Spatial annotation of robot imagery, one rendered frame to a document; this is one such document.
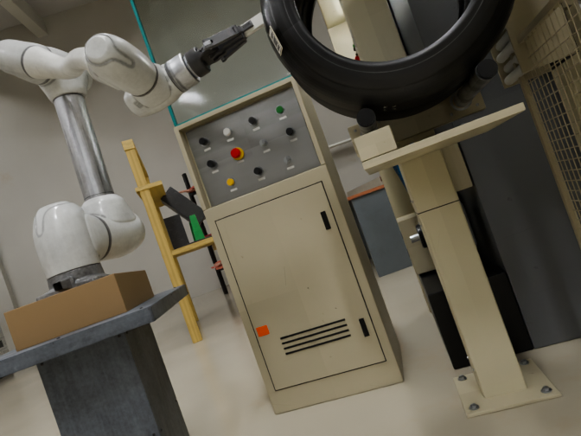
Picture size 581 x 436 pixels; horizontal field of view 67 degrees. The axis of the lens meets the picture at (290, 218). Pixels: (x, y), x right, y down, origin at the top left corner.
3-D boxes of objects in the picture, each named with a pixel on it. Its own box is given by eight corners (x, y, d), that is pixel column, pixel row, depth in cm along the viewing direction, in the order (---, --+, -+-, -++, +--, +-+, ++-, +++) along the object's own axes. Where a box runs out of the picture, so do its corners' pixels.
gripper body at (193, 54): (178, 49, 116) (207, 29, 115) (192, 59, 125) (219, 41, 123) (191, 73, 116) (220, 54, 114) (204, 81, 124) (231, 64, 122)
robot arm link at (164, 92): (192, 100, 125) (165, 81, 113) (149, 128, 129) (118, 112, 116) (178, 70, 128) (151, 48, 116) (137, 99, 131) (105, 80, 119)
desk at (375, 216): (411, 243, 539) (389, 183, 540) (455, 251, 394) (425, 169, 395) (354, 264, 539) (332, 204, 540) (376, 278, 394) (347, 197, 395)
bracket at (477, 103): (358, 157, 140) (347, 129, 140) (484, 109, 131) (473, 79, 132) (357, 157, 137) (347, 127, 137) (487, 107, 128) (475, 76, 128)
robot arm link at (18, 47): (22, 35, 132) (60, 48, 145) (-18, 27, 138) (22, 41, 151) (16, 79, 134) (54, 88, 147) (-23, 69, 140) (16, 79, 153)
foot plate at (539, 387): (453, 380, 157) (451, 375, 157) (531, 361, 151) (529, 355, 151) (468, 418, 131) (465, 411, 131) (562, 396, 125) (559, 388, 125)
